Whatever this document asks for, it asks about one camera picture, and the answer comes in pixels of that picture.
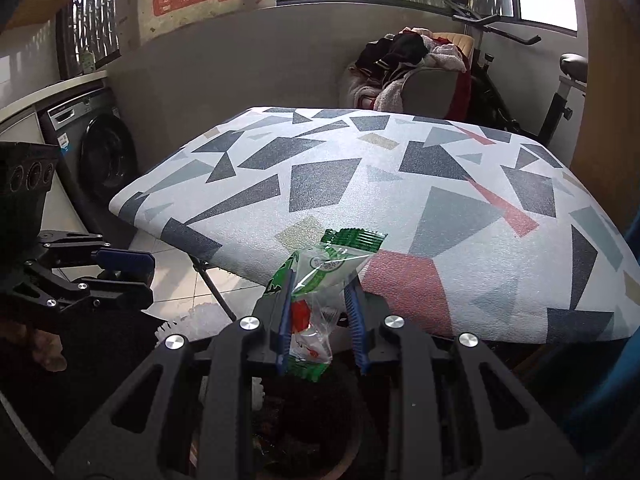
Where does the window with patterned grille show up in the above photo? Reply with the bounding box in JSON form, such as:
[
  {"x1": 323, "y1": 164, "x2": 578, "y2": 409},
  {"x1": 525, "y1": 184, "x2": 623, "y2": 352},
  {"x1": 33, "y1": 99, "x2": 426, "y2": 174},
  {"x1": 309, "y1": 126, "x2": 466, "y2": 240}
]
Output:
[{"x1": 55, "y1": 0, "x2": 138, "y2": 78}]

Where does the brown round trash bin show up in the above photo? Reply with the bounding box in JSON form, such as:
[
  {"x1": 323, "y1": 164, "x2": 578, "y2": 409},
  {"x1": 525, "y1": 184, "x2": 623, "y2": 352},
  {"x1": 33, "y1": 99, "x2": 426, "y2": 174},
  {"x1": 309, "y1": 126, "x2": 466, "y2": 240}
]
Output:
[{"x1": 190, "y1": 357, "x2": 366, "y2": 480}]

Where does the cardboard box with red label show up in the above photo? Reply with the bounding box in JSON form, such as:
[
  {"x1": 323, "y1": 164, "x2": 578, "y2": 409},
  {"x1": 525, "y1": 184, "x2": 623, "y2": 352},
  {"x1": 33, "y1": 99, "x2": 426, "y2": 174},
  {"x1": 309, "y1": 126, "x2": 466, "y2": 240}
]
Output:
[{"x1": 116, "y1": 0, "x2": 275, "y2": 53}]

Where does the pile of clothes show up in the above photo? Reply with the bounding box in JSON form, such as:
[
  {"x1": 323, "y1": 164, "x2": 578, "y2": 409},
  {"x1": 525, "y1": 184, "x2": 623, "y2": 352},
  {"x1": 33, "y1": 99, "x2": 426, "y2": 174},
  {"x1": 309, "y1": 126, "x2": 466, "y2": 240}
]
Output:
[{"x1": 356, "y1": 26, "x2": 468, "y2": 111}]

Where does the person's left hand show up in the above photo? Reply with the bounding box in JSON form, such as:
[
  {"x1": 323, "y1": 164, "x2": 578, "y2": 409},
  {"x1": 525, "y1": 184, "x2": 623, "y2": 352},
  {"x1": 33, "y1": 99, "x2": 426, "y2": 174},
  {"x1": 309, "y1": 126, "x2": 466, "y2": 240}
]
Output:
[{"x1": 30, "y1": 325, "x2": 68, "y2": 373}]

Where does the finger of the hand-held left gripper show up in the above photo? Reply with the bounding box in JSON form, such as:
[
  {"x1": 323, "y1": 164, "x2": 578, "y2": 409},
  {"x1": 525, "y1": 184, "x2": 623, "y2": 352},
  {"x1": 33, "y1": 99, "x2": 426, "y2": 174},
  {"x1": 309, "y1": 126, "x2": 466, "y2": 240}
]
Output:
[
  {"x1": 10, "y1": 260, "x2": 153, "y2": 317},
  {"x1": 37, "y1": 230, "x2": 156, "y2": 286}
]

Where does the wooden door panel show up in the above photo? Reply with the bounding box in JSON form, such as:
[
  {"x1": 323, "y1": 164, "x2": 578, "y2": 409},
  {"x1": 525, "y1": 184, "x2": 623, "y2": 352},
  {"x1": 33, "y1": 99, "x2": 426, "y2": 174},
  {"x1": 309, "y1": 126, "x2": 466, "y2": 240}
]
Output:
[{"x1": 572, "y1": 0, "x2": 640, "y2": 231}]

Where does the beige chair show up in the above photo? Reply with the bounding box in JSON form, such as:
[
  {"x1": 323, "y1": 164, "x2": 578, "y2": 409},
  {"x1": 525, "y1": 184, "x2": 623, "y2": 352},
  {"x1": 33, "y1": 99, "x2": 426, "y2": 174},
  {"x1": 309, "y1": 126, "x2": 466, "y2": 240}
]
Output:
[{"x1": 340, "y1": 32, "x2": 473, "y2": 123}]

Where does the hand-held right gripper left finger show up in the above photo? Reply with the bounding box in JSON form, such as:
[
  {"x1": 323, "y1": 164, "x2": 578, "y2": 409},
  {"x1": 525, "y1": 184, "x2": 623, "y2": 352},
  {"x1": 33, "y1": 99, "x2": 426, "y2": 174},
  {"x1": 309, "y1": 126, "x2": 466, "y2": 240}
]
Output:
[{"x1": 55, "y1": 260, "x2": 297, "y2": 480}]

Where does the table with geometric patterned cover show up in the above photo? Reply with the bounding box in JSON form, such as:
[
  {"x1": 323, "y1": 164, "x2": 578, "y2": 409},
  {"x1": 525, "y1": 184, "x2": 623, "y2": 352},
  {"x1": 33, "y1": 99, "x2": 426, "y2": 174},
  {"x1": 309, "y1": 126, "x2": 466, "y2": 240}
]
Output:
[{"x1": 109, "y1": 106, "x2": 640, "y2": 346}]

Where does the grey washing machine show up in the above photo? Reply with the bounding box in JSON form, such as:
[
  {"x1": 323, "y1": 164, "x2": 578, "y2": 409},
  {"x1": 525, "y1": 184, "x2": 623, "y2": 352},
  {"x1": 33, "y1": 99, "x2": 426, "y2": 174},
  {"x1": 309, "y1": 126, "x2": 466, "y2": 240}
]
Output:
[{"x1": 39, "y1": 87, "x2": 140, "y2": 241}]

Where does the black exercise bike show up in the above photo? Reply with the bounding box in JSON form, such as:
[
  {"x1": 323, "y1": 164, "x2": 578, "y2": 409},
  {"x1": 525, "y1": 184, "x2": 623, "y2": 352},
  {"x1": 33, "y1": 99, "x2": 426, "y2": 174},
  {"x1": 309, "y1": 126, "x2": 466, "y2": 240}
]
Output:
[{"x1": 442, "y1": 0, "x2": 588, "y2": 148}]

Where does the green white snack wrapper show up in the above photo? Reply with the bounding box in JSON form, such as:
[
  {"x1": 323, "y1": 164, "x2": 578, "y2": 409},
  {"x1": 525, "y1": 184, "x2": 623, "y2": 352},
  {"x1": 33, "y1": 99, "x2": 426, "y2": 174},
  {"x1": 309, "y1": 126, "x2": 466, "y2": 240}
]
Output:
[{"x1": 270, "y1": 228, "x2": 388, "y2": 383}]

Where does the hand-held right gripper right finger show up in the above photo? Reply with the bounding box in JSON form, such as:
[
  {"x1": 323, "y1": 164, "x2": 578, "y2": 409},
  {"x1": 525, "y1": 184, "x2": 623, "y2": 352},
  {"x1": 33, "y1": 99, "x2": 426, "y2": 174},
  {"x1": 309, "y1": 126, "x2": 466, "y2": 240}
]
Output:
[{"x1": 345, "y1": 280, "x2": 586, "y2": 480}]

